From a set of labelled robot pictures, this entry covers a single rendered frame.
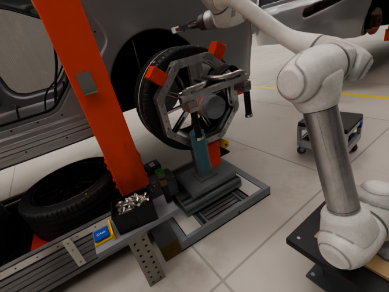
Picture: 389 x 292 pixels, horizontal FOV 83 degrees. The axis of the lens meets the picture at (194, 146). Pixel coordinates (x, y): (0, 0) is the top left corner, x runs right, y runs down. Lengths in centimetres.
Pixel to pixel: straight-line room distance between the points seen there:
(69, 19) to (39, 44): 1270
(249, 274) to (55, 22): 151
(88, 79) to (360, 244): 120
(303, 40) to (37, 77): 1330
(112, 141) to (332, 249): 101
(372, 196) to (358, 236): 20
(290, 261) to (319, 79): 108
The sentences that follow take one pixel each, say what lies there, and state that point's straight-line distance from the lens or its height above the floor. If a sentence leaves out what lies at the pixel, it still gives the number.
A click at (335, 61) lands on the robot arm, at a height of 109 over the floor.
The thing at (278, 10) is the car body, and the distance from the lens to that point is 389.
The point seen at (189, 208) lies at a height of 16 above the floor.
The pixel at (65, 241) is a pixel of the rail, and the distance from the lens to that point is 151.
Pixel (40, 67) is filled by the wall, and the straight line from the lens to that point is 1376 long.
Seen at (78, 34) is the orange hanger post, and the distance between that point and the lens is 111.
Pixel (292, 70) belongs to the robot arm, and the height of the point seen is 109.
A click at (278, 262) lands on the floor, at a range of 150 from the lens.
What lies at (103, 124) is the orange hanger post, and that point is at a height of 94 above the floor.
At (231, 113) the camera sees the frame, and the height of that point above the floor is 72.
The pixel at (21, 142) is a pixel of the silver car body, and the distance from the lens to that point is 171.
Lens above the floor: 124
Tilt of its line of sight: 27 degrees down
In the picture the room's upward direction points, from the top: 13 degrees counter-clockwise
